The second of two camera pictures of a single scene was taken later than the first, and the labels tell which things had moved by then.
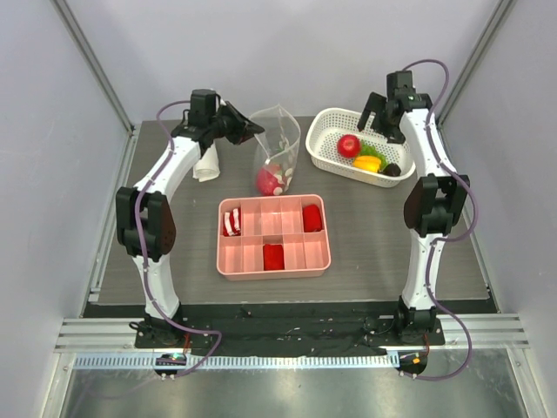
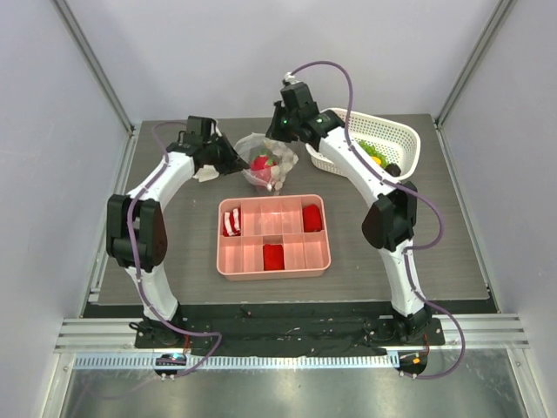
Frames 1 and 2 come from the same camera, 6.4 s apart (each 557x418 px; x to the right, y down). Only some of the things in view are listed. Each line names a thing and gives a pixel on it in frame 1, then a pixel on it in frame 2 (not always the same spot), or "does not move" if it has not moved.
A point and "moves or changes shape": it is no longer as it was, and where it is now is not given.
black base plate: x=287 y=326 does not move
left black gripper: x=244 y=127 → x=234 y=163
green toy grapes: x=367 y=150 does not move
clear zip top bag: x=277 y=150 moves or changes shape
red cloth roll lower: x=273 y=257 does not move
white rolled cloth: x=206 y=168 does not move
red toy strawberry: x=273 y=179 → x=262 y=162
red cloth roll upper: x=312 y=218 does not move
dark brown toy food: x=392 y=169 does not move
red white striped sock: x=232 y=223 does not move
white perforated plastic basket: x=324 y=126 does not move
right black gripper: x=379 y=113 → x=278 y=128
